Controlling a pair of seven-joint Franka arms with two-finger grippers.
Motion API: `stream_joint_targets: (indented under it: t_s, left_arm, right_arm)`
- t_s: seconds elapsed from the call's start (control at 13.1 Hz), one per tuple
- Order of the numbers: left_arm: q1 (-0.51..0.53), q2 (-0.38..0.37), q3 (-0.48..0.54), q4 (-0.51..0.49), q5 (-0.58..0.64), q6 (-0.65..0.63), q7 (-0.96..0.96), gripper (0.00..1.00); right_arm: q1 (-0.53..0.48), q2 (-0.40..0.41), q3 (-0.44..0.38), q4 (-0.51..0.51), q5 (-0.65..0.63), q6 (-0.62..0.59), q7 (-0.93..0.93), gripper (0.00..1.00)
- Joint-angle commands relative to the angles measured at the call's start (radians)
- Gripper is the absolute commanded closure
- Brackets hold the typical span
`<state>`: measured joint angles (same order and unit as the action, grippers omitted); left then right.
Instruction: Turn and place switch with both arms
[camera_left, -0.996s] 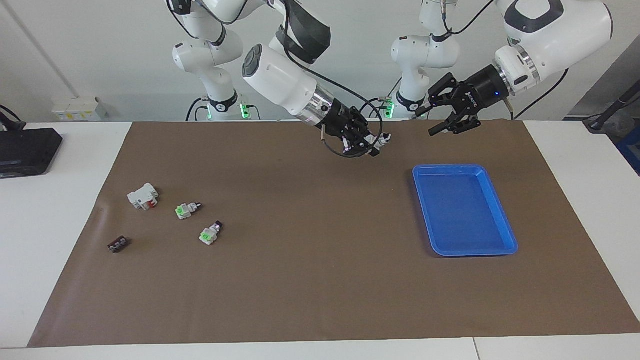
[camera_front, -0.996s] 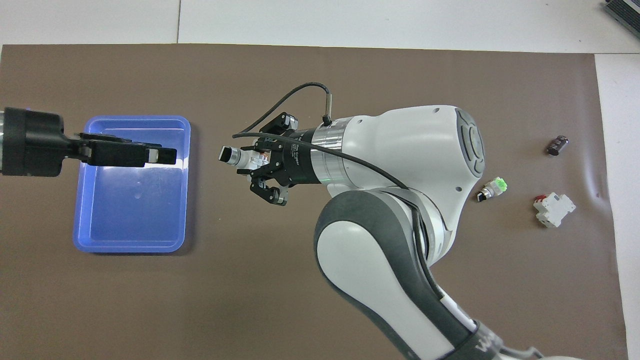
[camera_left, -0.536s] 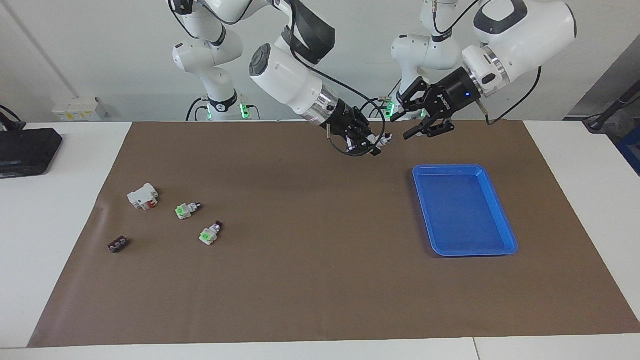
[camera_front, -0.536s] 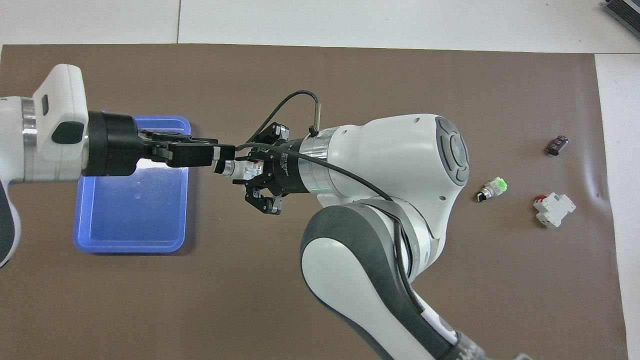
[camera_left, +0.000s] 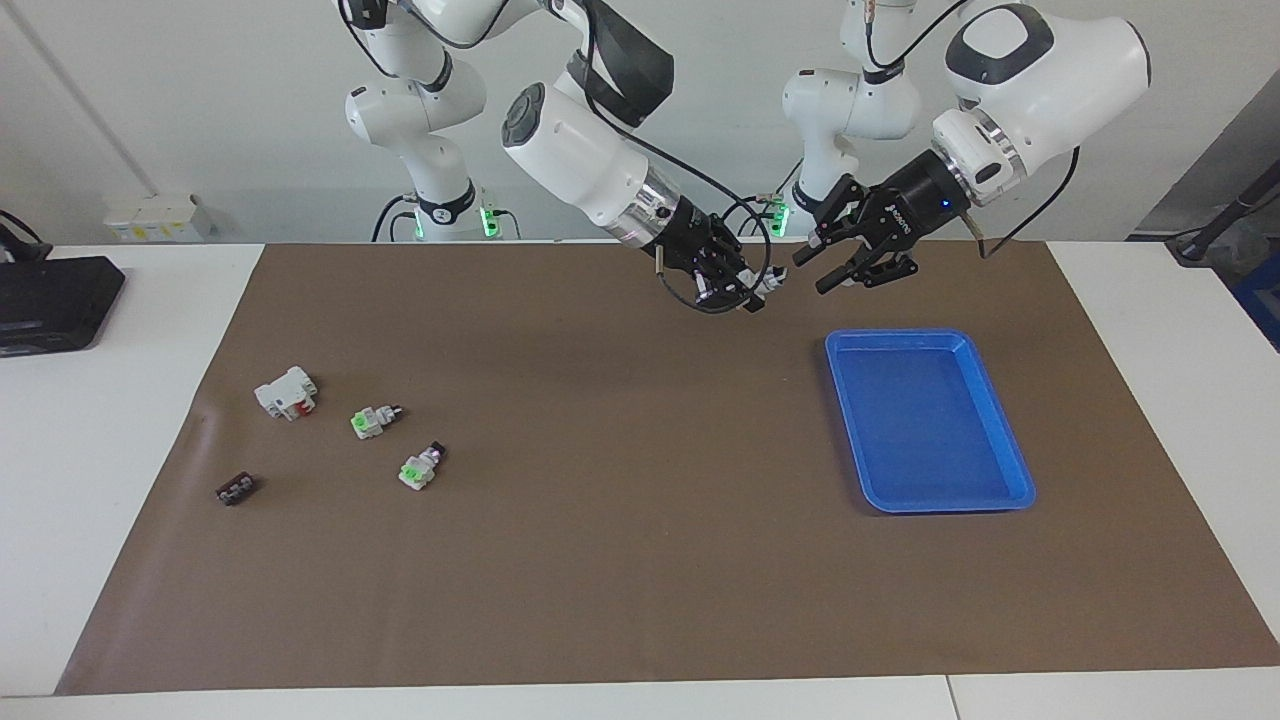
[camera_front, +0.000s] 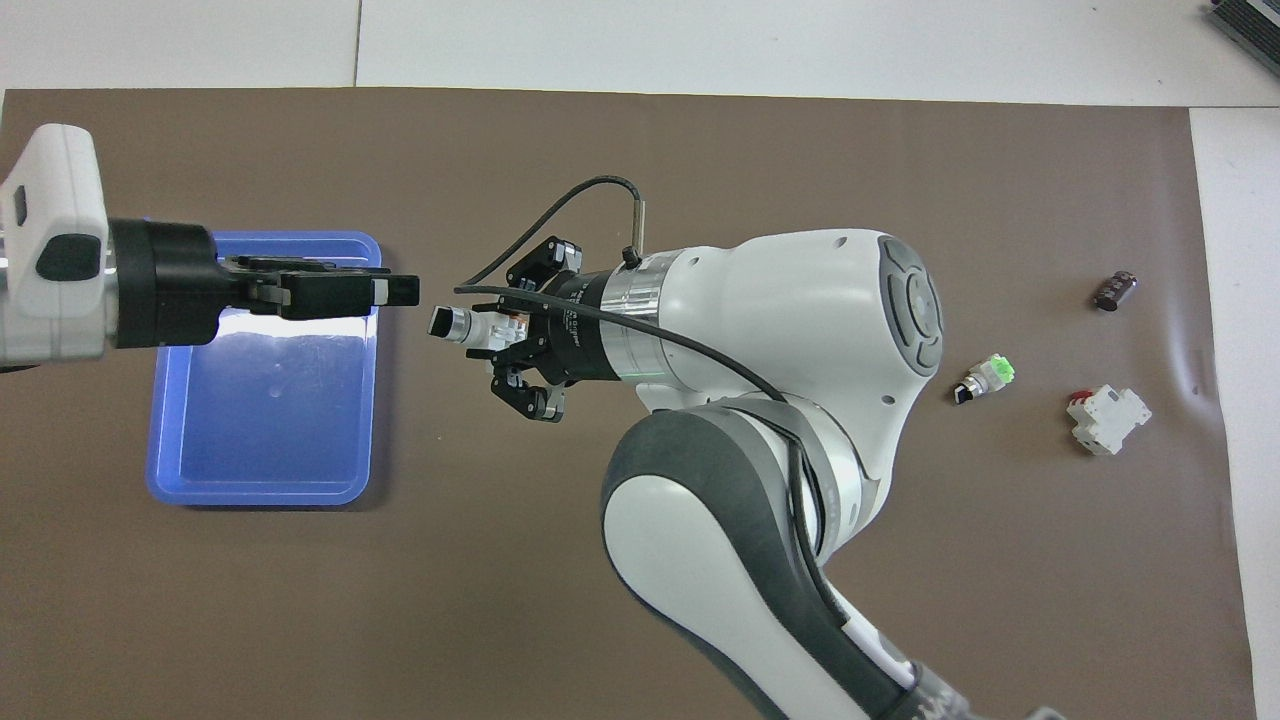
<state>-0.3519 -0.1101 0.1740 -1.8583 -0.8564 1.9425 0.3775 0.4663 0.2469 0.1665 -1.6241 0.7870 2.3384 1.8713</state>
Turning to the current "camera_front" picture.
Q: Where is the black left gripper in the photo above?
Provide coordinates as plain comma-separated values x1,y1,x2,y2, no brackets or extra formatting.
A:
108,220,421,349

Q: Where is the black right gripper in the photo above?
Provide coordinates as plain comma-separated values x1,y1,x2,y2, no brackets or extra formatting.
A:
492,236,616,421

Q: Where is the white switch with orange part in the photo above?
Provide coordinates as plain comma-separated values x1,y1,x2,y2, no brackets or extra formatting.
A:
428,305,531,353

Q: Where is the blue plastic tray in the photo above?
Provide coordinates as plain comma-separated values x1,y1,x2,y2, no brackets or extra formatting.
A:
146,231,385,507

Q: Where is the brown table mat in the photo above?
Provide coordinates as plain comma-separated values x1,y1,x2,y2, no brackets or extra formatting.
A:
0,88,1259,720

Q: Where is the white circuit breaker red lever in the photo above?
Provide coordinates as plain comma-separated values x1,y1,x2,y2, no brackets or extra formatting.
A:
1066,385,1153,457

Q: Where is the small black terminal block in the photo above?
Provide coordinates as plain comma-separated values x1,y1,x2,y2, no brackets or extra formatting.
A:
1092,270,1141,312

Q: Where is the grey ribbed device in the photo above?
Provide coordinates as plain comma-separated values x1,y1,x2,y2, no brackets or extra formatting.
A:
1205,0,1280,79

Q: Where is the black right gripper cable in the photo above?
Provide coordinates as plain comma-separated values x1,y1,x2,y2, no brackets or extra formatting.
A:
455,176,851,621

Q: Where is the white switch with green part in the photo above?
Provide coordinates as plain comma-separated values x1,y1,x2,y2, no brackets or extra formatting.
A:
953,352,1017,406

